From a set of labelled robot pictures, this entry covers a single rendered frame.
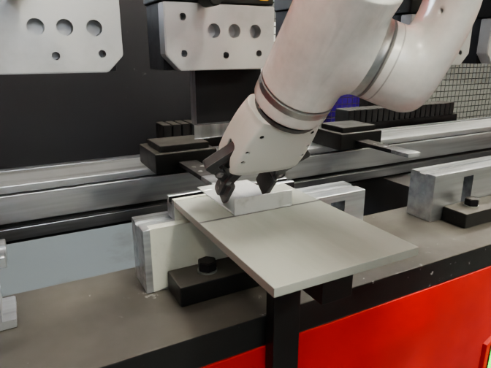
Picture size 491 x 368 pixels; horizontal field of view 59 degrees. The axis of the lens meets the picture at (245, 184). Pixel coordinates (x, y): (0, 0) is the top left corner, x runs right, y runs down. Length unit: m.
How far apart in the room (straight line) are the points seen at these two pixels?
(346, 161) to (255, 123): 0.63
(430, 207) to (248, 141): 0.53
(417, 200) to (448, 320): 0.24
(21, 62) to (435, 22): 0.40
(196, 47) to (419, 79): 0.27
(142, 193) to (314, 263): 0.48
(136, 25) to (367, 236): 0.78
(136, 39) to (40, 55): 0.60
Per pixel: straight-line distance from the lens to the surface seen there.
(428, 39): 0.43
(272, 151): 0.50
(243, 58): 0.59
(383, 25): 0.40
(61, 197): 0.83
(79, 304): 0.64
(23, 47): 0.52
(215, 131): 0.63
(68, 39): 0.53
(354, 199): 0.77
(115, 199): 0.84
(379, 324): 0.74
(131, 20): 1.10
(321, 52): 0.40
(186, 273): 0.62
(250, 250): 0.46
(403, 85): 0.42
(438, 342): 0.88
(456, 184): 0.96
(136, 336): 0.56
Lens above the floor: 1.20
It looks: 17 degrees down
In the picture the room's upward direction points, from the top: straight up
